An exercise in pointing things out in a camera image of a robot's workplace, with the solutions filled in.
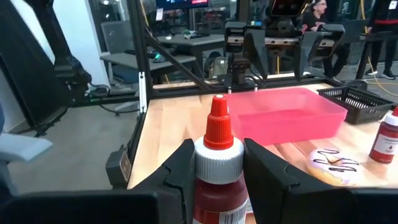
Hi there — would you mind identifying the silver metal bracket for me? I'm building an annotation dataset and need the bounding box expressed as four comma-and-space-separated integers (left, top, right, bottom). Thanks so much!
139, 71, 147, 113

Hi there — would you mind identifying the person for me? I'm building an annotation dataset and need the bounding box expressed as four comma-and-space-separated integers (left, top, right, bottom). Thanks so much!
366, 0, 398, 80
300, 0, 351, 80

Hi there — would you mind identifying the pale grey chair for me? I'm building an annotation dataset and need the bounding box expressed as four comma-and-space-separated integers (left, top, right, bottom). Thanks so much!
0, 102, 53, 200

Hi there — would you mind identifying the pink translucent plastic tray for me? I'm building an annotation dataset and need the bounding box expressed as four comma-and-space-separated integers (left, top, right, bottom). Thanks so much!
223, 87, 348, 147

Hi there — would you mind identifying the computer monitor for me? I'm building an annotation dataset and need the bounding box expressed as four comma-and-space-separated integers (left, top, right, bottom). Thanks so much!
155, 0, 210, 11

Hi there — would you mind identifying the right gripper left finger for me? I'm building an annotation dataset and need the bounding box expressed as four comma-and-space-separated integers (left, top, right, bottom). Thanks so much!
130, 138, 197, 224

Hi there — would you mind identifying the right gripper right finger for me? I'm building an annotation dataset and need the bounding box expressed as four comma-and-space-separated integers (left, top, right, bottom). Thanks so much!
243, 138, 355, 224

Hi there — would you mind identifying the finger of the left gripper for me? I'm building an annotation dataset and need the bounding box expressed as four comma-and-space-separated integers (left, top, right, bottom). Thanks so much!
294, 30, 323, 79
243, 28, 269, 79

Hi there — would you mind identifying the black mesh basket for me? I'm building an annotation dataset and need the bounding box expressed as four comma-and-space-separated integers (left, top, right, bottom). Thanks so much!
317, 86, 396, 125

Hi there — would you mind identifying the grey backpack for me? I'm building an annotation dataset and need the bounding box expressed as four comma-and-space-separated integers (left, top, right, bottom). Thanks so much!
207, 55, 231, 79

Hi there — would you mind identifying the pink donut chocolate drizzle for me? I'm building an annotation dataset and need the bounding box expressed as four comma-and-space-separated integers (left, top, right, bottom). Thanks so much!
306, 147, 369, 187

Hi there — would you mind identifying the black leaning panel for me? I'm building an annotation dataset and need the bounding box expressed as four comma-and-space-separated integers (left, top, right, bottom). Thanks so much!
0, 0, 93, 138

